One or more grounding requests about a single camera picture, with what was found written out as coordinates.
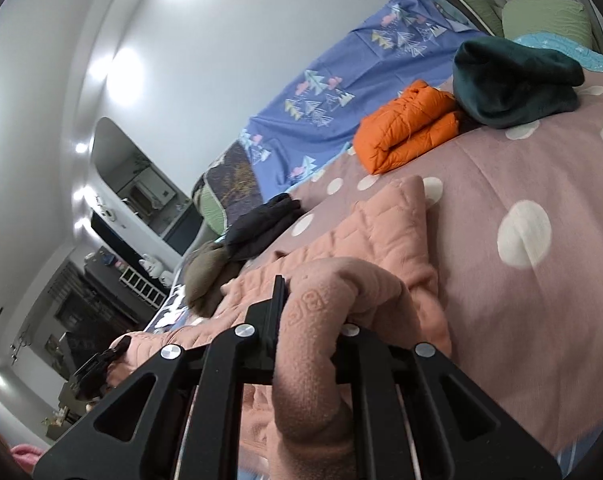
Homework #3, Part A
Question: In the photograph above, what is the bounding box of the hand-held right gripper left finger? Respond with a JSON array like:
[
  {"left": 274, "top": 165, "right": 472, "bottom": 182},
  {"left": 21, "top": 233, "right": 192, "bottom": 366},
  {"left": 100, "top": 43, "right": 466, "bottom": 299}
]
[{"left": 33, "top": 274, "right": 286, "bottom": 480}]

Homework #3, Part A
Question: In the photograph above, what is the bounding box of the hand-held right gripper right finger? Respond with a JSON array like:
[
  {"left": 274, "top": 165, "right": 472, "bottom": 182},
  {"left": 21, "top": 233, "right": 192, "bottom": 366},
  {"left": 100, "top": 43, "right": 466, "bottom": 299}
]
[{"left": 333, "top": 324, "right": 563, "bottom": 480}]

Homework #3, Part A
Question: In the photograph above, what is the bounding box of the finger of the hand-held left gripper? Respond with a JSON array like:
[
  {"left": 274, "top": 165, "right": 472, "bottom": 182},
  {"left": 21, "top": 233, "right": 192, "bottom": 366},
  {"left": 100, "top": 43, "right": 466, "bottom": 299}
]
[{"left": 108, "top": 335, "right": 133, "bottom": 362}]

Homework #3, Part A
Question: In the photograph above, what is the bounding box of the pink quilted fleece garment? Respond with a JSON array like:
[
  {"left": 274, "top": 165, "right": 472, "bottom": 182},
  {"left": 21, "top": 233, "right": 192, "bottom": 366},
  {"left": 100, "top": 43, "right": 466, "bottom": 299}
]
[{"left": 106, "top": 176, "right": 453, "bottom": 480}]

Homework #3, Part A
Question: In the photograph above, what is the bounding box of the person's left forearm pink sleeve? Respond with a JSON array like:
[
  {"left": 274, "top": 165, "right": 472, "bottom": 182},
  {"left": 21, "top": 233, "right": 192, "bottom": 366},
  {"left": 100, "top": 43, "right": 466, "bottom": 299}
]
[{"left": 10, "top": 444, "right": 43, "bottom": 472}]

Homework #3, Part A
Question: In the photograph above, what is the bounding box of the dark cabinet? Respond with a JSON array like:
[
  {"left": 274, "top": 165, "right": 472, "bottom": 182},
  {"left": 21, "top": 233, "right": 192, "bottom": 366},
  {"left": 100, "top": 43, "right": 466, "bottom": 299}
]
[{"left": 52, "top": 245, "right": 150, "bottom": 361}]

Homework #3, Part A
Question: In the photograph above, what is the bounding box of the white slatted rack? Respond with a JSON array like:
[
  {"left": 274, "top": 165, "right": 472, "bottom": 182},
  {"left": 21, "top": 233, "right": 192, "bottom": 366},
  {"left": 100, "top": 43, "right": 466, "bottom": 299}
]
[{"left": 120, "top": 265, "right": 166, "bottom": 312}]

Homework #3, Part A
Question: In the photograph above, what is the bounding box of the olive brown garment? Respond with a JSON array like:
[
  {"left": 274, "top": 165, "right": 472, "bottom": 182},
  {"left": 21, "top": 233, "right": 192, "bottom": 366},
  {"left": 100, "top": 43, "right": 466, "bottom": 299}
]
[{"left": 182, "top": 240, "right": 243, "bottom": 318}]

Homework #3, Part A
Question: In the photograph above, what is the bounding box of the black garment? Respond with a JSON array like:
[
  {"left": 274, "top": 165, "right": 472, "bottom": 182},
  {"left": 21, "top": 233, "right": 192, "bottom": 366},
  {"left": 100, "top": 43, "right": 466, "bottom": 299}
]
[{"left": 222, "top": 192, "right": 302, "bottom": 262}]

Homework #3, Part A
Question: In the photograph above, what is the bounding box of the dark tree-print quilt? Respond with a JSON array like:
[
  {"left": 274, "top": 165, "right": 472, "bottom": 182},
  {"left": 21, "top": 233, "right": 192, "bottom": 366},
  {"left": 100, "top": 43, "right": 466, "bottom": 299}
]
[{"left": 192, "top": 140, "right": 265, "bottom": 235}]

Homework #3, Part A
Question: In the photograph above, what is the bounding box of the orange puffer jacket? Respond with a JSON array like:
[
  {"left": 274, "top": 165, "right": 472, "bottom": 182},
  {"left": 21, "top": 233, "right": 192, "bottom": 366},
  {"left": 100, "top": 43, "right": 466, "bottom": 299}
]
[{"left": 354, "top": 79, "right": 465, "bottom": 176}]

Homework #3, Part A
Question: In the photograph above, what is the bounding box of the pink polka dot bed sheet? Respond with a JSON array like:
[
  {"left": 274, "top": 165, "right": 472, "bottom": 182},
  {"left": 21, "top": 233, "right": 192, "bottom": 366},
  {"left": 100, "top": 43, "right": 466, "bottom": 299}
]
[{"left": 262, "top": 67, "right": 603, "bottom": 466}]

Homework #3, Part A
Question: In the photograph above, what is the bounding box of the blue tree-print sheet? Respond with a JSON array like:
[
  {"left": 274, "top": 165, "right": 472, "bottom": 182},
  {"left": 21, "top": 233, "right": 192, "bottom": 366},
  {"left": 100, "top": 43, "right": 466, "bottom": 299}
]
[{"left": 239, "top": 0, "right": 487, "bottom": 198}]

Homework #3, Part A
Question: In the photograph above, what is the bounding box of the dark green fleece garment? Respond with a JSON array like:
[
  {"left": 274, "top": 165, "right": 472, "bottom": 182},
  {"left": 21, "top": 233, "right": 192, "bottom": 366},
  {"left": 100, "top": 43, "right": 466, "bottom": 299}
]
[{"left": 453, "top": 36, "right": 586, "bottom": 130}]

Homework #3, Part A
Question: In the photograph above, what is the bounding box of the green pillow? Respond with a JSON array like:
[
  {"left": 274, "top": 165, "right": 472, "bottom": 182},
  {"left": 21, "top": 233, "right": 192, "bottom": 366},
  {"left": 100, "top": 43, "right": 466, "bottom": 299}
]
[
  {"left": 450, "top": 0, "right": 505, "bottom": 37},
  {"left": 501, "top": 0, "right": 598, "bottom": 52}
]

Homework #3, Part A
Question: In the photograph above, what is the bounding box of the light blue starred blanket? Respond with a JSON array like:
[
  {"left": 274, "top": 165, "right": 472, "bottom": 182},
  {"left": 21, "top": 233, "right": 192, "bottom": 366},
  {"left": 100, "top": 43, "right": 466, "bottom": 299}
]
[{"left": 513, "top": 31, "right": 603, "bottom": 74}]

